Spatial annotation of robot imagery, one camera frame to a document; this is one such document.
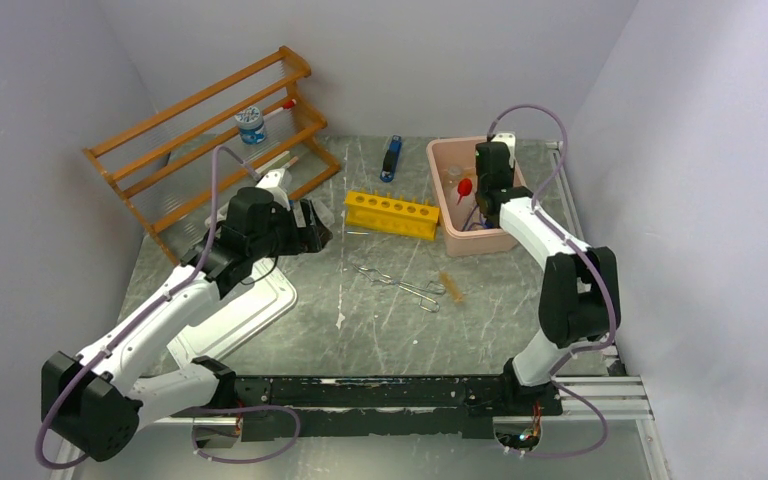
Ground blue lidded jar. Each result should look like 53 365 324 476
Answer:
234 106 266 145

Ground black base frame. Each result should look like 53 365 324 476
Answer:
190 373 563 442

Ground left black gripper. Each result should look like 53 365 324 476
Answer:
248 196 331 260

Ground glass flask in bin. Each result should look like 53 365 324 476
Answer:
440 165 464 189

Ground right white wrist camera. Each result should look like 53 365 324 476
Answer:
490 132 516 162

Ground red capped thermometer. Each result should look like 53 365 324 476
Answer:
263 99 297 121

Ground metal tray lid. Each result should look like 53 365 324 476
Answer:
167 259 297 367

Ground red capped wash bottle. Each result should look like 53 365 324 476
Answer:
451 176 474 214

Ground pink plastic bin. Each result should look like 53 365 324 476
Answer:
426 136 518 257

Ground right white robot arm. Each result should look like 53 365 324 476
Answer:
475 141 620 414

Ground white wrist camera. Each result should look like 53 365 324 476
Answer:
256 168 292 210
490 132 516 162

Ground blue safety goggles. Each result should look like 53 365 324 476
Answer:
461 204 488 232

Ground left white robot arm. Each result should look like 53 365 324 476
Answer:
35 187 334 469

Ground orange wooden shelf rack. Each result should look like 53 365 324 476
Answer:
83 46 341 263

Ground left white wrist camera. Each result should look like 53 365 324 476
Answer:
256 168 292 210

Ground yellow test tube rack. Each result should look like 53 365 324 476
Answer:
344 190 441 241

